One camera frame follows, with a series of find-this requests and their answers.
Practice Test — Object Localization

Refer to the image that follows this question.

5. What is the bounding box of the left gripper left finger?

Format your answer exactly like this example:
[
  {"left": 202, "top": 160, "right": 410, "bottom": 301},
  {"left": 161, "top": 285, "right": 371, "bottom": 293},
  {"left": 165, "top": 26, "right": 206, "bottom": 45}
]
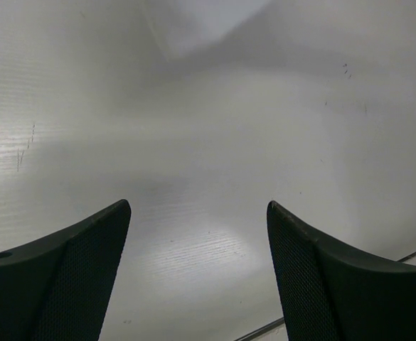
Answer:
[{"left": 0, "top": 200, "right": 131, "bottom": 340}]

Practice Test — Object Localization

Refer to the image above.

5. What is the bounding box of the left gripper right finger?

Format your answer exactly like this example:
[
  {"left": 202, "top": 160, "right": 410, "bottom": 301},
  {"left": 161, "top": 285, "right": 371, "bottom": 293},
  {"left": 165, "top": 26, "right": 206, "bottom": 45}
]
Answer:
[{"left": 267, "top": 201, "right": 416, "bottom": 340}]

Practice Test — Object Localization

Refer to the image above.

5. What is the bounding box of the aluminium table frame rail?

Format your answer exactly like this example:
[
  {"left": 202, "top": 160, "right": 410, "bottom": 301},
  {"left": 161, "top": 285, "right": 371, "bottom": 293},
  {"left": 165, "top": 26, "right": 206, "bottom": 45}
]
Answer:
[{"left": 243, "top": 256, "right": 416, "bottom": 340}]

